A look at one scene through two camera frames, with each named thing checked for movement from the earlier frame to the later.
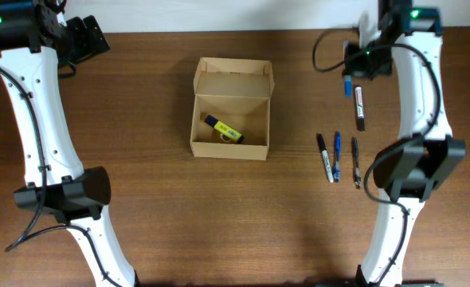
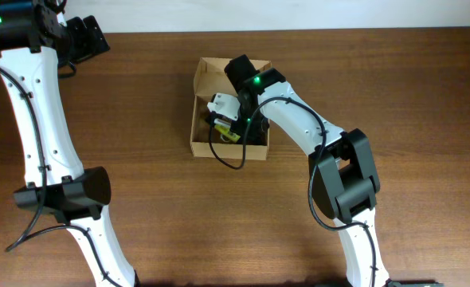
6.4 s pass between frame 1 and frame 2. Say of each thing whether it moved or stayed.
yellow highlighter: stayed
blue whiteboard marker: moved
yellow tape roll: stayed
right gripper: moved
